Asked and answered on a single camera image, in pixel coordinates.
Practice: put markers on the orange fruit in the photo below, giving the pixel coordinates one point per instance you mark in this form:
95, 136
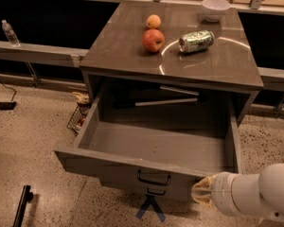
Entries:
153, 21

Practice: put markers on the red apple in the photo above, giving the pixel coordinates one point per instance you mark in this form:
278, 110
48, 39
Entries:
153, 40

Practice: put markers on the grey metal rail shelf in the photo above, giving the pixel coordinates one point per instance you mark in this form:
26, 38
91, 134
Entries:
42, 54

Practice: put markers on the grey top drawer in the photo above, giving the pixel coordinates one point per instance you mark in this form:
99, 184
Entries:
156, 145

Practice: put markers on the white bowl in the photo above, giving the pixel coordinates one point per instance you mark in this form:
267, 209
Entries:
214, 10

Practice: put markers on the lower drawer with black handle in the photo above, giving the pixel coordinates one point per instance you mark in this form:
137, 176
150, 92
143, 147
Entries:
178, 191

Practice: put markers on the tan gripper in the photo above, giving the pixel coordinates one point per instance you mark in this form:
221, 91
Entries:
221, 189

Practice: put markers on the black power adapter with cable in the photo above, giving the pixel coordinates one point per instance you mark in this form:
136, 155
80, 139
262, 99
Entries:
10, 105

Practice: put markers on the green soda can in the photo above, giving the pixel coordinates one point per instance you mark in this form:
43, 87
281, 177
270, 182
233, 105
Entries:
196, 41

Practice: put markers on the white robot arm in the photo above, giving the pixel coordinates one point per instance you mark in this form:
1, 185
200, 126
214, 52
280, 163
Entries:
233, 194

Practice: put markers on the black bar on floor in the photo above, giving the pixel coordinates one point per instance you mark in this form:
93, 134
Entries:
26, 197

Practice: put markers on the grey cabinet with glossy top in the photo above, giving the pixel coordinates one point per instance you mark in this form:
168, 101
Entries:
227, 65

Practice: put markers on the clear plastic water bottle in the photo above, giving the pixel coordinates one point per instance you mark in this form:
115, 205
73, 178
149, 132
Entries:
10, 34

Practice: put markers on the wire basket with items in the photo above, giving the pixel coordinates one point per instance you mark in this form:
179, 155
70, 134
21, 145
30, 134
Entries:
78, 116

